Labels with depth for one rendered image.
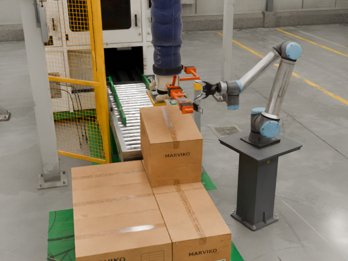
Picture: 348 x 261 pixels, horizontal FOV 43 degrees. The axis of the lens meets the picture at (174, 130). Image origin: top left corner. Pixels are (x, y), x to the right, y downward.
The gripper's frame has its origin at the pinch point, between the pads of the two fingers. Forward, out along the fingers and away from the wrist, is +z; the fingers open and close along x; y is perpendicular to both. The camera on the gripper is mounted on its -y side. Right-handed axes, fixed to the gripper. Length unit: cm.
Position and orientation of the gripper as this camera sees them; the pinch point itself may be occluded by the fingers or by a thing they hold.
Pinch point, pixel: (193, 90)
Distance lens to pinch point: 322.4
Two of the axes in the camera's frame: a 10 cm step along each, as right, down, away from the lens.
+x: -0.1, -9.2, -3.9
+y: -2.3, -3.8, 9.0
